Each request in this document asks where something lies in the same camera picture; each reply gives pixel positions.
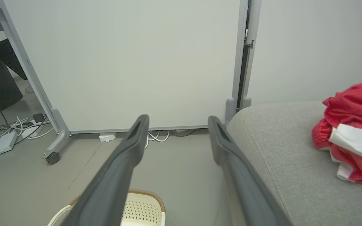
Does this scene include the grey floor cable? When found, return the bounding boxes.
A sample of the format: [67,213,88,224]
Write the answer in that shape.
[170,129,196,137]

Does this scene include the tangled floor cables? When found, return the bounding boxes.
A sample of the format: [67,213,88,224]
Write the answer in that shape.
[0,91,56,150]

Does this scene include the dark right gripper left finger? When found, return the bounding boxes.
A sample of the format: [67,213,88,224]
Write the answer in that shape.
[61,114,150,226]

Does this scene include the black chair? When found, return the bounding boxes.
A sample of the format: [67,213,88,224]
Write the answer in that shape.
[0,38,28,81]

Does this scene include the red basketball jersey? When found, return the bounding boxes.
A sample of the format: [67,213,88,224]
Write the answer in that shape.
[322,79,362,134]

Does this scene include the black caster wheel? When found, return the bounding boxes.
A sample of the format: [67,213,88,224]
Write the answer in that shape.
[45,152,61,165]

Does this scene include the wide white partition panel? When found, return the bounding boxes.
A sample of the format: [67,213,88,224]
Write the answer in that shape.
[0,0,251,158]

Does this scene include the grey fabric sofa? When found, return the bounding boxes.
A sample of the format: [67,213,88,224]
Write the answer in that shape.
[227,101,362,226]

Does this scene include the cream plastic laundry basket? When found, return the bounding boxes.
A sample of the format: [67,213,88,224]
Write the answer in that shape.
[47,188,166,226]

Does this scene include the small white floor box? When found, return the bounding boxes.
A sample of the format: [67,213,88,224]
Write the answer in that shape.
[99,132,117,142]

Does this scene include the red shorts with white stripe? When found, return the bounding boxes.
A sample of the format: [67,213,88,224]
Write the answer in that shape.
[311,119,362,187]

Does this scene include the looped white cable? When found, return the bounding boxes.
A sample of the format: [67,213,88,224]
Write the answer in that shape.
[145,130,171,148]

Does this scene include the narrow white partition panel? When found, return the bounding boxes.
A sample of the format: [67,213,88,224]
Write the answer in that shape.
[240,0,362,111]

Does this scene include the white power brick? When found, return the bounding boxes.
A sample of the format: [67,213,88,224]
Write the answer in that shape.
[0,132,18,156]

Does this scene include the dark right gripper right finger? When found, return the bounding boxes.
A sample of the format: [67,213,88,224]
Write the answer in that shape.
[207,116,292,226]

